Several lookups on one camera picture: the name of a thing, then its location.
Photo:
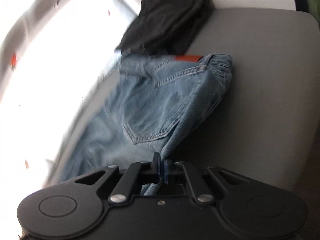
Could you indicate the folded black garment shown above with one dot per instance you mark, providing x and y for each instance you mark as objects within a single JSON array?
[{"x": 165, "y": 26}]

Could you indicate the blue denim jeans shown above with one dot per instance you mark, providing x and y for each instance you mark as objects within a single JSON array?
[{"x": 157, "y": 102}]

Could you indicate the white printed carrot curtain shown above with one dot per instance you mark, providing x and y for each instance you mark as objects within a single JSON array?
[{"x": 53, "y": 54}]

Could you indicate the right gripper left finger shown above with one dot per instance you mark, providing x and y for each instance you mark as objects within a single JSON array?
[{"x": 132, "y": 180}]

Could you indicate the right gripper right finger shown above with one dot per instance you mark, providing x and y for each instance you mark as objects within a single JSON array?
[{"x": 181, "y": 172}]

